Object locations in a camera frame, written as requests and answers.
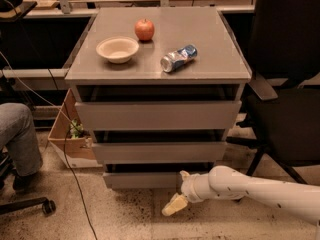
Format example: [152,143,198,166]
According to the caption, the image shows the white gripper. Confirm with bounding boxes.
[162,170,211,216]

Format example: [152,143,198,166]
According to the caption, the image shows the grey bottom drawer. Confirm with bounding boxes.
[103,172,182,189]

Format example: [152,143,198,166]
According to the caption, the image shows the grey drawer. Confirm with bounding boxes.
[103,172,182,189]
[92,142,226,164]
[75,101,241,131]

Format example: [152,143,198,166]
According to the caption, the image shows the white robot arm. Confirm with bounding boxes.
[162,166,320,240]

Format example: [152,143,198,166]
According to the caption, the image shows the grey middle drawer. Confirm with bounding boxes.
[92,142,226,164]

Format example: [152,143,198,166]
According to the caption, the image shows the grey drawer cabinet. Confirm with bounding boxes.
[66,7,251,173]

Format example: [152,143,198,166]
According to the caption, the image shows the grey top drawer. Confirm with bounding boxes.
[75,101,241,131]

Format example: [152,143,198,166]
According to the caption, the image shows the cardboard box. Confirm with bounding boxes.
[48,89,100,169]

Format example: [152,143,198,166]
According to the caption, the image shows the green item in box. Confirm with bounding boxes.
[69,119,84,139]

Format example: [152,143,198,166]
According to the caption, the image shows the black office chair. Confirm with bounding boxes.
[227,0,320,183]

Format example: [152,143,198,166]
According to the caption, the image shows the crushed blue soda can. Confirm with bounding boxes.
[160,44,198,73]

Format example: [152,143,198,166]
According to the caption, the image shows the white paper bowl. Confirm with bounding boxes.
[96,36,139,64]

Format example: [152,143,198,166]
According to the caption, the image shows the black shoe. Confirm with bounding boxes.
[12,173,38,192]

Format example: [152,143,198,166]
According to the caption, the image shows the red apple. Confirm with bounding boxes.
[134,19,155,41]

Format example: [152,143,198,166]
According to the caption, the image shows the person leg in jeans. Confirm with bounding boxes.
[0,103,43,177]

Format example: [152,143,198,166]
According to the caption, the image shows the black chair base left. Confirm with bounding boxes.
[0,152,56,215]

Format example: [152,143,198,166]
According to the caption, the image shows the black floor cable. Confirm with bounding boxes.
[46,67,99,240]

